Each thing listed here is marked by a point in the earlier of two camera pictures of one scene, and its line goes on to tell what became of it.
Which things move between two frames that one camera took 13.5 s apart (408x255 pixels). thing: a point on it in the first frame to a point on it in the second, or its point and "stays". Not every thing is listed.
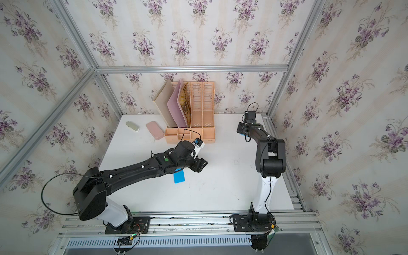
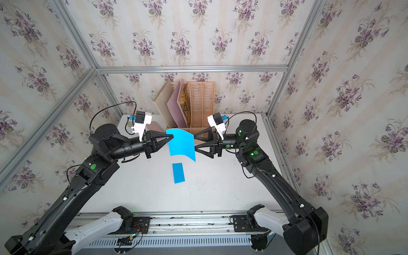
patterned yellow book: [185, 103] stays
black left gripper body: [195, 164] to [145, 144]
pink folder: [173, 107] stays
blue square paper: [179, 176] stays
